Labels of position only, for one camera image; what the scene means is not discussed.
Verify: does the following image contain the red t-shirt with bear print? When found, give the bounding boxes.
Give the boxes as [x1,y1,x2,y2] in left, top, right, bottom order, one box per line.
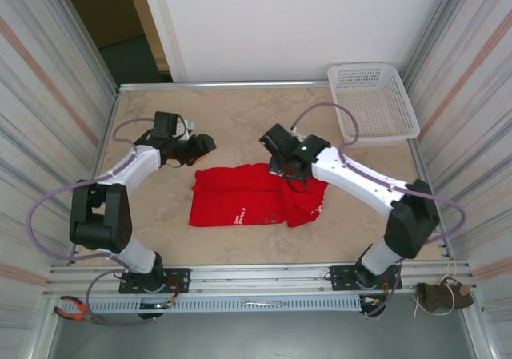
[188,162,329,229]

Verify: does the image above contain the white perforated plastic basket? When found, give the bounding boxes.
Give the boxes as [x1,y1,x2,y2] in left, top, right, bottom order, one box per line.
[326,62,421,148]

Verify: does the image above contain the aluminium table edge bar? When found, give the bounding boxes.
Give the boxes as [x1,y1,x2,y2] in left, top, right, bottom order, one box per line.
[118,80,331,93]

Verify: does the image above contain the small circuit board green light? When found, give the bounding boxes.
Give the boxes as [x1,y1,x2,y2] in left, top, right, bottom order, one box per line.
[138,301,176,311]

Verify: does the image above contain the small silver wrench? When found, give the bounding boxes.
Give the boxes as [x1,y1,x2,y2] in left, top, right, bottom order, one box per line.
[241,298,288,308]

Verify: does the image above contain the thin black right gripper wire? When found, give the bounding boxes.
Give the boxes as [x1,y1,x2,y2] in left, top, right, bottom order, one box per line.
[279,170,311,194]

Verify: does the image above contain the white door frame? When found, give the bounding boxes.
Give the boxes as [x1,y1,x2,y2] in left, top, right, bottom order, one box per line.
[123,0,189,83]

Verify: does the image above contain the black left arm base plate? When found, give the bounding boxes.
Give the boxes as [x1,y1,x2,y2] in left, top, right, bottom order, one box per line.
[118,268,191,295]

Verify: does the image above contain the aluminium mounting rail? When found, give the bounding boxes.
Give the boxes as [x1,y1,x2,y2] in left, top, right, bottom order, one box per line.
[43,261,479,298]

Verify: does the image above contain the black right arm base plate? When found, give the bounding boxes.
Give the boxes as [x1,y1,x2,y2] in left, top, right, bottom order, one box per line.
[330,265,402,292]

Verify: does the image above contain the grey slotted cable duct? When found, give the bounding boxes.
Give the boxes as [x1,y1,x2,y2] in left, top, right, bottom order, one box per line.
[86,294,363,314]

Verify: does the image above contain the small circuit board with wires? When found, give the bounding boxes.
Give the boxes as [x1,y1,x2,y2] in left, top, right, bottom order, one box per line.
[359,294,387,309]

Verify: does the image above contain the orange-handled pliers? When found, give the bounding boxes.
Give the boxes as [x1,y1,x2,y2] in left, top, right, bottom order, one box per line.
[53,295,111,327]

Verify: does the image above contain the brown cloth pouch with string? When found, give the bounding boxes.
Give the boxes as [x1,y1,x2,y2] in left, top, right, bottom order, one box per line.
[411,274,475,316]

